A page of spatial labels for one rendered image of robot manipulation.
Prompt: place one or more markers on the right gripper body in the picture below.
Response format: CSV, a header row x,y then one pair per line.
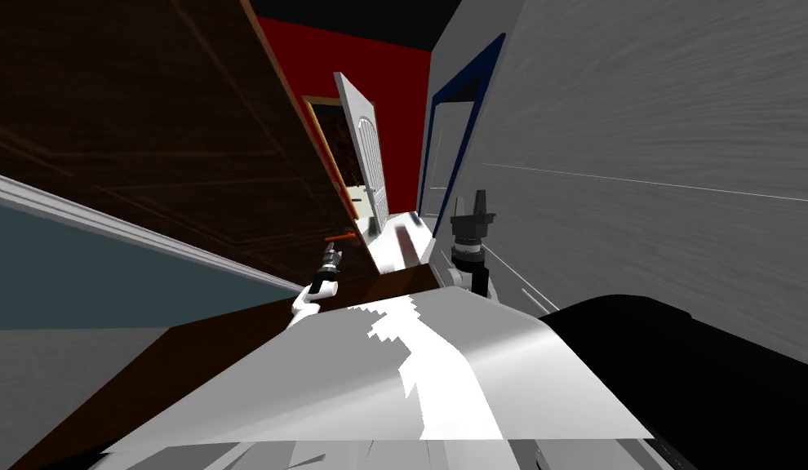
x,y
472,228

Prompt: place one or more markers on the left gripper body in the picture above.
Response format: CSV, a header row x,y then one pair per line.
x,y
331,258

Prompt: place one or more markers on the dark brown door leaf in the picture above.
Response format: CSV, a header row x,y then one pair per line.
x,y
149,130

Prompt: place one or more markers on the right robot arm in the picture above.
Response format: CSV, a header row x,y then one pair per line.
x,y
678,385

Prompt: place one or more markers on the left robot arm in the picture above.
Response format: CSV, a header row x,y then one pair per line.
x,y
307,305

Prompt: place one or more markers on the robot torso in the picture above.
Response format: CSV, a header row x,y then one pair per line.
x,y
299,391

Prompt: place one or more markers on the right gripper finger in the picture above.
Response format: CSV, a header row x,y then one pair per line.
x,y
480,202
463,206

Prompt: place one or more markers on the white panelled door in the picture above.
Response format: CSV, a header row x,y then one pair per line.
x,y
368,153

